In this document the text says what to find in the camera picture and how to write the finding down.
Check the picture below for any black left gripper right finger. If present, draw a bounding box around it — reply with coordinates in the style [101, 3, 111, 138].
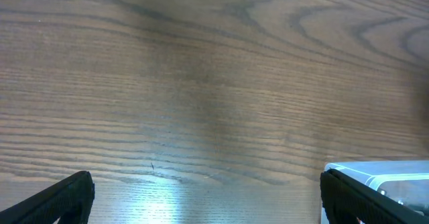
[320, 169, 428, 224]

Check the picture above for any clear plastic container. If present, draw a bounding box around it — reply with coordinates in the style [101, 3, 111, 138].
[321, 160, 428, 224]

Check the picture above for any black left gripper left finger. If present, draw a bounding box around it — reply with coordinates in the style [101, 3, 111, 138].
[1, 171, 95, 224]

